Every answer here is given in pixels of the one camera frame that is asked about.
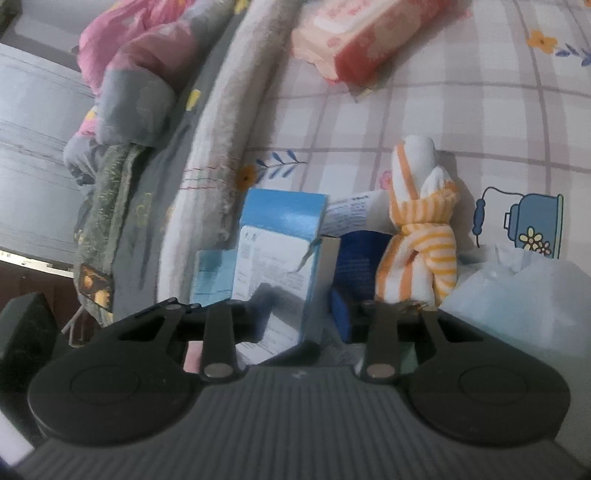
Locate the checked cartoon bed sheet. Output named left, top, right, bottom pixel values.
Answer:
left=238, top=1, right=590, bottom=270

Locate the white plastic bag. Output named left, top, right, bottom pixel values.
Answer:
left=442, top=245, right=590, bottom=359

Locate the dark grey blanket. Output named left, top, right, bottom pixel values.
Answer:
left=73, top=0, right=260, bottom=324

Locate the orange striped white towel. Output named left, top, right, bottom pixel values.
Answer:
left=375, top=135, right=460, bottom=305

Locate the pink grey quilt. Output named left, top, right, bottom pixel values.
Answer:
left=63, top=1, right=235, bottom=189

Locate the blue white carton box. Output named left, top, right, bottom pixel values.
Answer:
left=231, top=189, right=341, bottom=365

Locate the green patterned cloth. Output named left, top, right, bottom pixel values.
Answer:
left=73, top=144, right=145, bottom=327

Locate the white printed paper packet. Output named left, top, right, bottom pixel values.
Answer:
left=321, top=190, right=396, bottom=237

